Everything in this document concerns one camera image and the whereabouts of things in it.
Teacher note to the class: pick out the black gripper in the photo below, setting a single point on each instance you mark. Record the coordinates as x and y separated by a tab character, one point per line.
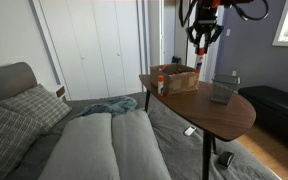
205	16

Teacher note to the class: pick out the orange capped glue stick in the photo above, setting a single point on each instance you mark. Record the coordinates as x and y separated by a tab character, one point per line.
199	61
160	85

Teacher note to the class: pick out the silver mesh pen basket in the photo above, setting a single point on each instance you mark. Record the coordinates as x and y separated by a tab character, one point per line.
224	91

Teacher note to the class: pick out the white room door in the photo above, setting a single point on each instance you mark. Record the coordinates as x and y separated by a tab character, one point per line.
155	33

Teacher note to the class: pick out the taped cardboard box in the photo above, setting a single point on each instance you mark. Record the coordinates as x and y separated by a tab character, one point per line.
180	83

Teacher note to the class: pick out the white trim with grey stripe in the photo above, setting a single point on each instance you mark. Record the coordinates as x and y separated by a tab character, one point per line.
144	40

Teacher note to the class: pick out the dark wooden side table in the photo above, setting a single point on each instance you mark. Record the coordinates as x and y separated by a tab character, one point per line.
217	116

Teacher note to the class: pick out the white remote control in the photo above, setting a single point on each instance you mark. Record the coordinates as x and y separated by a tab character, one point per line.
189	130

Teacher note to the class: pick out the black leather bench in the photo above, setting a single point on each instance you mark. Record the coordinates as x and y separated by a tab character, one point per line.
277	110

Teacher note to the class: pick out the white closet doors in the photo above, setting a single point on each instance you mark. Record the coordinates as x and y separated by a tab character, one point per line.
94	50

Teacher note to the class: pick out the crumpled teal blanket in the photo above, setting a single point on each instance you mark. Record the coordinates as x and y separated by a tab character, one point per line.
114	105

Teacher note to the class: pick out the small black pouch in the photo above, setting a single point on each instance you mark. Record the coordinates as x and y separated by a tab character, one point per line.
225	159

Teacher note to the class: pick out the plain grey pillow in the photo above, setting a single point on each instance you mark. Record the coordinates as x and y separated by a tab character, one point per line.
134	143
80	146

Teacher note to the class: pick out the white wooden nightstand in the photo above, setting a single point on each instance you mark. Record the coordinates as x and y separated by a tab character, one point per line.
61	91

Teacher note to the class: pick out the small grey plaid pillow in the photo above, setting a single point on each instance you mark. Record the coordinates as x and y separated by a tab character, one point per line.
37	105

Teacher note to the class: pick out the grey upholstered headboard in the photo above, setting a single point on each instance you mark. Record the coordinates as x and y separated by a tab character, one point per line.
7	80

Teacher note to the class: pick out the large grey plaid pillow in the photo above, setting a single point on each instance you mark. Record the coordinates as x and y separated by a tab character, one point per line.
4	140

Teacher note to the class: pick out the white light switch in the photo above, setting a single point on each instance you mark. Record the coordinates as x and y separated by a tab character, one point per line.
228	32

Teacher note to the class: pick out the white wall outlet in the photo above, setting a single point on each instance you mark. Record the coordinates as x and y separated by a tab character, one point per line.
234	73

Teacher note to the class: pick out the white window frame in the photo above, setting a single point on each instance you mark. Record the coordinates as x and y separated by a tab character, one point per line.
284	33

